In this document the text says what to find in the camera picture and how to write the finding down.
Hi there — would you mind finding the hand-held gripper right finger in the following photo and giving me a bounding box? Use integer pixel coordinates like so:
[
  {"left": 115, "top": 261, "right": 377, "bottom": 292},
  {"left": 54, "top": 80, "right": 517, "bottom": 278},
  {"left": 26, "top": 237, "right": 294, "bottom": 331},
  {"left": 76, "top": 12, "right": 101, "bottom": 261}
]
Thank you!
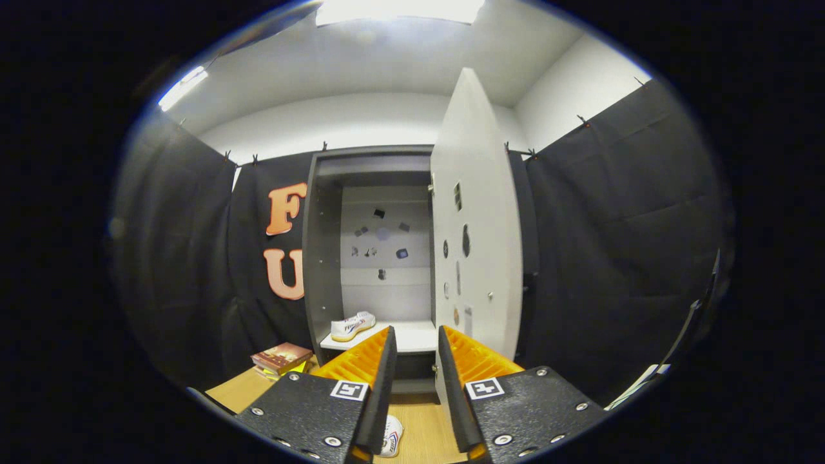
[{"left": 438, "top": 325, "right": 610, "bottom": 464}]

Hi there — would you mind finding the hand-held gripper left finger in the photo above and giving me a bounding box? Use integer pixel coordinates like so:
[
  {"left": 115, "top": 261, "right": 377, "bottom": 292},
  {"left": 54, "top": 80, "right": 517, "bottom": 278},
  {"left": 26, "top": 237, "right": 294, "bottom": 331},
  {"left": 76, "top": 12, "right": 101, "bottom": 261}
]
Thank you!
[{"left": 235, "top": 325, "right": 398, "bottom": 464}]

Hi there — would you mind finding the white striped canvas shoe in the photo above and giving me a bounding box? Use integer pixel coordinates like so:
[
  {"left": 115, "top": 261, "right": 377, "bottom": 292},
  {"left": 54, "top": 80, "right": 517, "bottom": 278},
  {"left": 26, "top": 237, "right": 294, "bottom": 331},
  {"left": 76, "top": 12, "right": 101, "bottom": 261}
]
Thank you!
[
  {"left": 330, "top": 311, "right": 376, "bottom": 342},
  {"left": 380, "top": 414, "right": 405, "bottom": 458}
]

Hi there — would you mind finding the grey shoe cabinet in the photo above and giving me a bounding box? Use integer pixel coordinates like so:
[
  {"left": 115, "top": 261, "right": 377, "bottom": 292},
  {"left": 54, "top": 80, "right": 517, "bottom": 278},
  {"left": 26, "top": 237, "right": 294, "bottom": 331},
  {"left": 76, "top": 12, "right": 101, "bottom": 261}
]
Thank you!
[{"left": 303, "top": 145, "right": 539, "bottom": 395}]

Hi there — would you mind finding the beige shoe cabinet door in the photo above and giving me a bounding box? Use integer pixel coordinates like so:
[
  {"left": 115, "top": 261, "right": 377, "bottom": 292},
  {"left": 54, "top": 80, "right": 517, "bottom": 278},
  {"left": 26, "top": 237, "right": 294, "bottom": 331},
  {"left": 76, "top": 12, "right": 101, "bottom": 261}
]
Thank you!
[{"left": 430, "top": 67, "right": 524, "bottom": 426}]

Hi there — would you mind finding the yellow book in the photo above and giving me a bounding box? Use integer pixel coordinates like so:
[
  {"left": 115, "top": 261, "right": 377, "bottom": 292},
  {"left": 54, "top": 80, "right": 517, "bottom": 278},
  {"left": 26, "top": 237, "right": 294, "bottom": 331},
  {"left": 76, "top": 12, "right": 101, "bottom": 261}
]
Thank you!
[{"left": 258, "top": 360, "right": 315, "bottom": 382}]

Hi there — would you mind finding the brown book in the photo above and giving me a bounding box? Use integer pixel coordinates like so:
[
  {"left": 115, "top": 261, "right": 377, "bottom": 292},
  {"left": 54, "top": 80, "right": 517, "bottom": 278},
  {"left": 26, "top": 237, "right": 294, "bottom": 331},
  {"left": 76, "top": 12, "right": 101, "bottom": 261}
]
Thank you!
[{"left": 250, "top": 343, "right": 314, "bottom": 373}]

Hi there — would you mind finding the narrow ceiling light strip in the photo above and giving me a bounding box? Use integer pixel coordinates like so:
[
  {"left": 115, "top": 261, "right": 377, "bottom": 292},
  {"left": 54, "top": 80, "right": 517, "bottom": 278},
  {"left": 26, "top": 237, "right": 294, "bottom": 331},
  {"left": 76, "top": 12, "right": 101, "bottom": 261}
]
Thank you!
[{"left": 158, "top": 66, "right": 209, "bottom": 111}]

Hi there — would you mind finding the large ceiling light panel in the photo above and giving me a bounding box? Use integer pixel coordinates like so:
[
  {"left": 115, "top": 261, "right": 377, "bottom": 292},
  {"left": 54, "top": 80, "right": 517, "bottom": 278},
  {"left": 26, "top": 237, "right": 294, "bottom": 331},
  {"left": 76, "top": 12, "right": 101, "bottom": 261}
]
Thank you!
[{"left": 316, "top": 0, "right": 485, "bottom": 26}]

